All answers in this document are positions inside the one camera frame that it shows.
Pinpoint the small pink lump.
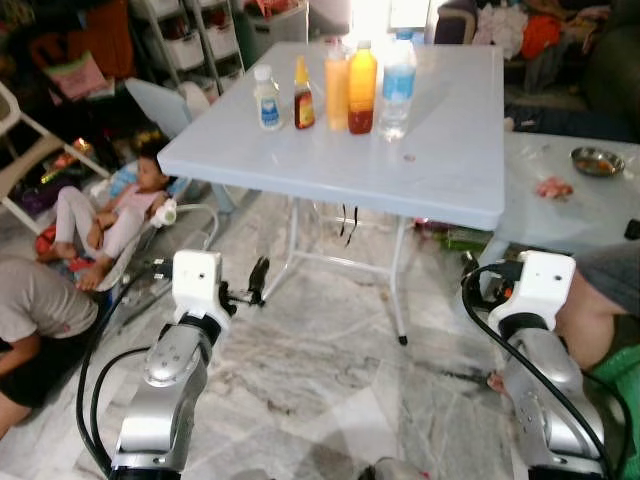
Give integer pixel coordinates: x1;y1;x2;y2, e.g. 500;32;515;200
535;177;575;200

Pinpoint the bare-legged adult person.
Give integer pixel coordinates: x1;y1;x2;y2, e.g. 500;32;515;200
487;245;640;396

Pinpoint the white side table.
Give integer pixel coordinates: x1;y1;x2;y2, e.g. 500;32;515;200
490;133;640;263

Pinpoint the small child in pink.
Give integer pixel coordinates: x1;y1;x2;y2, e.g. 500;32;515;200
38;150;171;293

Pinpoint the white plastic folding table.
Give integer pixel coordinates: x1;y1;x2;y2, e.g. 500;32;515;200
157;42;508;347

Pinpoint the metal bowl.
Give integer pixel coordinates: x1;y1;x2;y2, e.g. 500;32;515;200
571;146;626;179

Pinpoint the green plastic stool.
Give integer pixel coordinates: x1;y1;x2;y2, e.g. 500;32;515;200
585;345;640;480

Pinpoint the baby bouncer seat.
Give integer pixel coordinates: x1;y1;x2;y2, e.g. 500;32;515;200
35;165;221;301

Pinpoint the small white bottle blue label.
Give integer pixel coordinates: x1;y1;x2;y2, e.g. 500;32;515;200
252;64;284;132

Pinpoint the brown sauce bottle yellow cap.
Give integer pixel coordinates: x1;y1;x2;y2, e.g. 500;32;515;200
292;56;318;131

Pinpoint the clear water bottle blue cap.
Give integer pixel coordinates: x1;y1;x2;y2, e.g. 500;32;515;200
378;35;418;142

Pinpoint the orange squeeze bottle white cap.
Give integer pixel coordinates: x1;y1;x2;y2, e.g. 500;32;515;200
324;40;351;133

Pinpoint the pale plastic chair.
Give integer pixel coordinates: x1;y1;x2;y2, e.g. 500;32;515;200
125;78;216;141

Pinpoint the orange juice bottle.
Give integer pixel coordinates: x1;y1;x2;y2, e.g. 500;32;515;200
347;40;379;136

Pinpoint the grey robot right leg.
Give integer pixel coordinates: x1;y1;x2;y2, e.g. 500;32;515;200
358;457;429;480

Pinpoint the dark green sofa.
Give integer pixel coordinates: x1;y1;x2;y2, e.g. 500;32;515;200
585;20;640;131

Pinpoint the white drawer storage trolley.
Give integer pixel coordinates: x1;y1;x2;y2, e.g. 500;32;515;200
130;0;246;86

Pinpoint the orange cloth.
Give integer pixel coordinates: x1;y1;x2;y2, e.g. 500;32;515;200
520;15;563;59

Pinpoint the white cloth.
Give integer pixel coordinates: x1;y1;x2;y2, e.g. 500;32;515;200
472;5;529;59

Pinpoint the dark armchair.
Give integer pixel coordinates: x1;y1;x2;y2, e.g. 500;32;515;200
432;0;601;91

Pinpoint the grey waste bin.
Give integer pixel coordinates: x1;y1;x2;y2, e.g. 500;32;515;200
245;0;309;56

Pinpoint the pink bag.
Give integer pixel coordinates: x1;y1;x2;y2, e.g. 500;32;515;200
45;50;109;101

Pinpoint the orange bag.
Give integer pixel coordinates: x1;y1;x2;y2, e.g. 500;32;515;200
60;0;136;81

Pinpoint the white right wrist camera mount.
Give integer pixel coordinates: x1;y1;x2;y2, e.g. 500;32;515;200
490;250;577;319

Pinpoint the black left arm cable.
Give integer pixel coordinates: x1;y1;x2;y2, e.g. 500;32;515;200
76;258;175;473
90;346;156;471

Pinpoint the white frame chair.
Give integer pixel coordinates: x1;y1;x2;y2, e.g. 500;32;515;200
0;80;109;236

